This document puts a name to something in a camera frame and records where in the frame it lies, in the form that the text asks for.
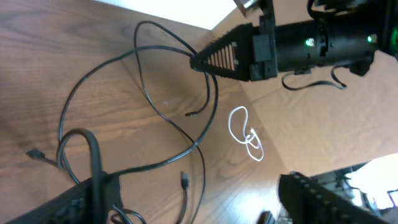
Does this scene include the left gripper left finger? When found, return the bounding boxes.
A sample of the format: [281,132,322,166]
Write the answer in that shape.
[8,174,121,224]

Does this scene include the white usb cable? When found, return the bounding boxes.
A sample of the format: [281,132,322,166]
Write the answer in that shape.
[228,106,265,162]

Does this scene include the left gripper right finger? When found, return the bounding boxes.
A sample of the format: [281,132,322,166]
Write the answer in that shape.
[278,172,387,224]

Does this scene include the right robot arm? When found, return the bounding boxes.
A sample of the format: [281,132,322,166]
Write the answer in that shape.
[190,0,397,82]

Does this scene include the cardboard panel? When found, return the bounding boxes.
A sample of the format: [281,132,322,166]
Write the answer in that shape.
[211,0,398,178]

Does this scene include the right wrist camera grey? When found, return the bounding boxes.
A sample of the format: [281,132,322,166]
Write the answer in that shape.
[233,0,259,11]

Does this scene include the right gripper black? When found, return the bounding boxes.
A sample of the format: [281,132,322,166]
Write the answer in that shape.
[190,16,278,82]

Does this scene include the black usb cable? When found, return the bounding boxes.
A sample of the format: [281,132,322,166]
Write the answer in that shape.
[24,20,212,224]
[55,45,218,224]

